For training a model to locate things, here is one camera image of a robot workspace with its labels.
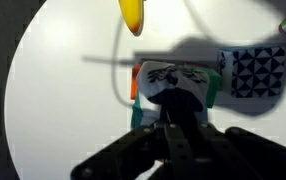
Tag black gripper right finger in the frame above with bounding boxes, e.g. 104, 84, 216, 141
169, 89, 286, 180

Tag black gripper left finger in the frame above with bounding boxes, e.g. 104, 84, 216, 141
70, 89, 184, 180

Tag soft cube with letter A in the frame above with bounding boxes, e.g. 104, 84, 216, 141
131, 60, 214, 129

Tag soft cube with triangle pattern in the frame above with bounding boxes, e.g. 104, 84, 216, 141
217, 45, 286, 99

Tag yellow toy banana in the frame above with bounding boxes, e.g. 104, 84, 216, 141
118, 0, 145, 36

